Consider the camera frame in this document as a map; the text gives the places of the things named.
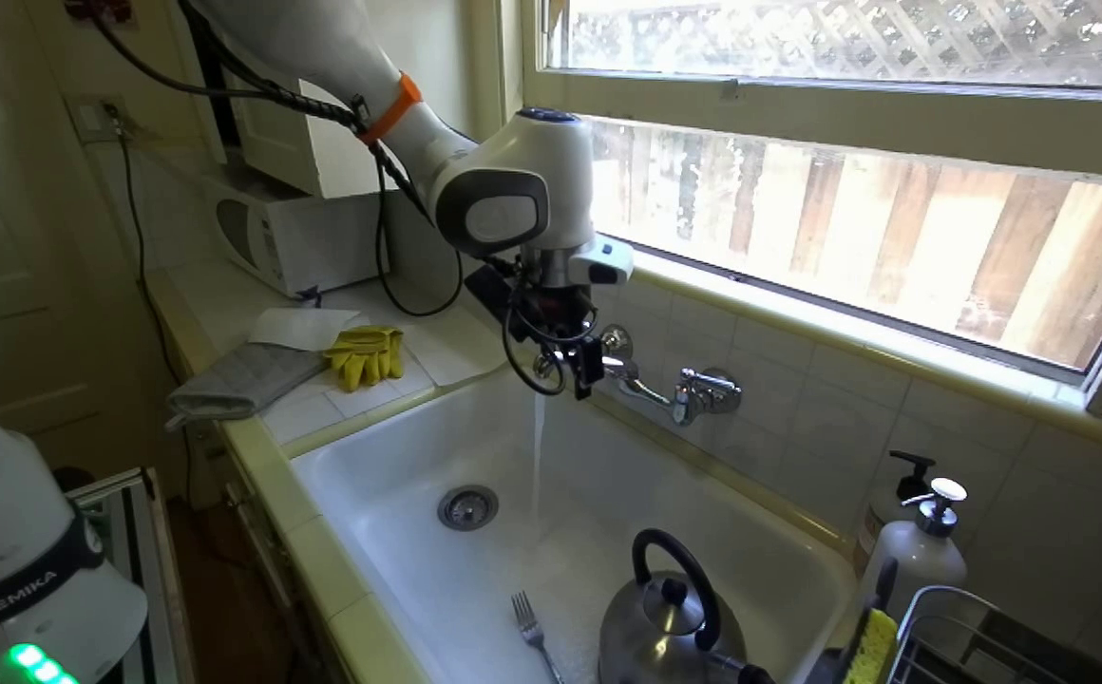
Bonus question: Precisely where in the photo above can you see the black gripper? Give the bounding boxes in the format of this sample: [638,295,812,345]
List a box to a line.
[501,264,604,400]

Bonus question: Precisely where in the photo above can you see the chrome sink tap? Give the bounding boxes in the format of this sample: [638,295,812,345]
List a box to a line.
[601,321,744,426]

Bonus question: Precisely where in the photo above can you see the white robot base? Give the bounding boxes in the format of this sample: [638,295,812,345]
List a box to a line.
[0,426,147,684]

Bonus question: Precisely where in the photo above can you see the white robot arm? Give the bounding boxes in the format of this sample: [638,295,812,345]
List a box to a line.
[192,0,629,400]

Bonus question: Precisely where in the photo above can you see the metal sink drain strainer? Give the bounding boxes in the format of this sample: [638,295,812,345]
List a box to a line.
[435,486,499,533]

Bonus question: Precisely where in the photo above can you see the white kitchen sink basin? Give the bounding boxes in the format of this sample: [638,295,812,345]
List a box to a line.
[296,377,851,684]

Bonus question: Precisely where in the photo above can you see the metal fork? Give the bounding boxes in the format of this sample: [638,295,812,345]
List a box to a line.
[510,594,561,684]

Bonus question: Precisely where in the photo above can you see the white microwave oven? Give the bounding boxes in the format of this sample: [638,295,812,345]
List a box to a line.
[214,195,387,295]

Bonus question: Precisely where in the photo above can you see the grey folded dish towel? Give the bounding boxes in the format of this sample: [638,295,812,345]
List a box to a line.
[167,343,323,428]

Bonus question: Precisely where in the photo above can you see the dark soap pump bottle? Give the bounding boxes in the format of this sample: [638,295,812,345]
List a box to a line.
[855,449,936,558]

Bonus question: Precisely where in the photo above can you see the white soap pump bottle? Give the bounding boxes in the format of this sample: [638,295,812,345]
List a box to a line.
[857,476,970,619]

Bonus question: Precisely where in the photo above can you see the yellow sponge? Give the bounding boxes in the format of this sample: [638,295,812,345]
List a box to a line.
[839,606,898,684]

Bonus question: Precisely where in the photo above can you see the metal dish rack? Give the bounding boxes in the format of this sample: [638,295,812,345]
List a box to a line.
[885,586,1102,684]

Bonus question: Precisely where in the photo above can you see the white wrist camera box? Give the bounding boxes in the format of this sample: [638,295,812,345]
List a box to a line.
[568,236,634,285]

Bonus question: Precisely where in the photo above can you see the steel kettle with black handle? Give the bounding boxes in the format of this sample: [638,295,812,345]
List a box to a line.
[597,528,774,684]

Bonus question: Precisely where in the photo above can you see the black power cable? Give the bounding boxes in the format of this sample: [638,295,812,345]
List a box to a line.
[67,0,466,321]

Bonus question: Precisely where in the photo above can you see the kitchen window frame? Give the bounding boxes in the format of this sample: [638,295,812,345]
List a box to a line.
[464,0,1102,418]

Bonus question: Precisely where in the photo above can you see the wall power outlet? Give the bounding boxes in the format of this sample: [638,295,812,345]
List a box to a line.
[65,95,128,143]

